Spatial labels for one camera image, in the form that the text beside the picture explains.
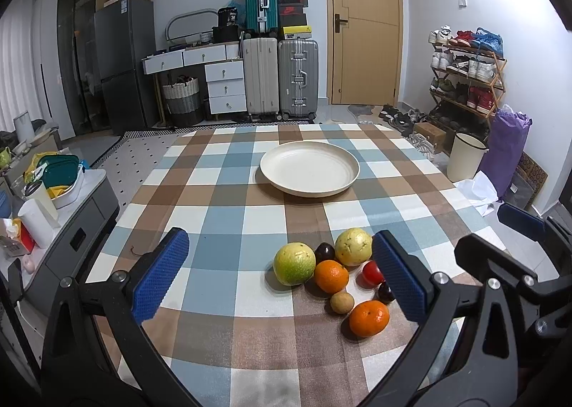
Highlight checkered tablecloth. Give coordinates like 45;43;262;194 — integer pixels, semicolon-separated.
88;124;498;406

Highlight dotted floor rug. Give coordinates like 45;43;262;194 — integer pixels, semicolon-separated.
94;129;194;212

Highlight black bag on desk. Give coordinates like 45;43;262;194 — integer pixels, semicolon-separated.
212;7;241;44

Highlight oval mirror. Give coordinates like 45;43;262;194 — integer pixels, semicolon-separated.
165;9;218;45

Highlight grey side cabinet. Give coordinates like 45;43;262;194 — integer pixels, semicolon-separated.
21;170;119;316

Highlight stacked shoe boxes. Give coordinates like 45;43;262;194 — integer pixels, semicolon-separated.
277;0;312;40

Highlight orange tangerine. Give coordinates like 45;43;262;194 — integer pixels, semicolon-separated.
314;260;349;295
348;300;390;338

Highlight green lidded container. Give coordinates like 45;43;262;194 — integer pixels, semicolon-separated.
37;154;85;209

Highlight red tomato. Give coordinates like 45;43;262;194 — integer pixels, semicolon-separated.
362;261;385;287

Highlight brown kiwi fruit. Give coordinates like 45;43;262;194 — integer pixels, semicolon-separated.
330;291;355;315

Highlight white pitcher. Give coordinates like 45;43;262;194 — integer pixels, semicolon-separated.
18;199;60;249

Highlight purple bag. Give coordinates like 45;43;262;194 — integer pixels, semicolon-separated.
479;105;532;198

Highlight teal suitcase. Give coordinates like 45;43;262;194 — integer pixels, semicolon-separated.
245;0;278;38

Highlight dark grey refrigerator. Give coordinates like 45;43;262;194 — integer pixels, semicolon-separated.
94;0;159;135

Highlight cream trash bin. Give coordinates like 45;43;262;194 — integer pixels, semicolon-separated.
447;132;488;183

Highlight cream round plate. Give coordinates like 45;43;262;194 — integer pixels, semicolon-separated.
260;141;360;199

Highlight dark tall cabinet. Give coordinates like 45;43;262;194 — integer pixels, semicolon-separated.
57;0;109;136

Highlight white curtain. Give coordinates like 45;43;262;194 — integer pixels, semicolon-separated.
1;0;61;132

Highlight white drawer desk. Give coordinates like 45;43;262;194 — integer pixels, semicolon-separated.
143;42;247;116

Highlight green yellow guava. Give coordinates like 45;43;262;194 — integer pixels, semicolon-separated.
273;242;316;287

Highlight wooden shoe rack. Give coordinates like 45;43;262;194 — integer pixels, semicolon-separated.
429;41;507;142

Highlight wooden door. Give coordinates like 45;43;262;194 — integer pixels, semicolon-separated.
327;0;403;106

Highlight dark plum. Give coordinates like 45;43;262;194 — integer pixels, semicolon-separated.
377;281;395;304
314;242;335;264

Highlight cardboard box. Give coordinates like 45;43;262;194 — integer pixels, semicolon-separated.
414;122;446;152

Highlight silver aluminium suitcase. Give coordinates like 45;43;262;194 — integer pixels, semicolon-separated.
278;39;319;121

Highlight beige suitcase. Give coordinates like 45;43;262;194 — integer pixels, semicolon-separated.
242;38;280;117

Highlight woven laundry basket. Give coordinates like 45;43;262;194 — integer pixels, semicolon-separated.
162;76;204;127

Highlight white paper sheet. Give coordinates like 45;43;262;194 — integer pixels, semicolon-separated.
455;171;498;217

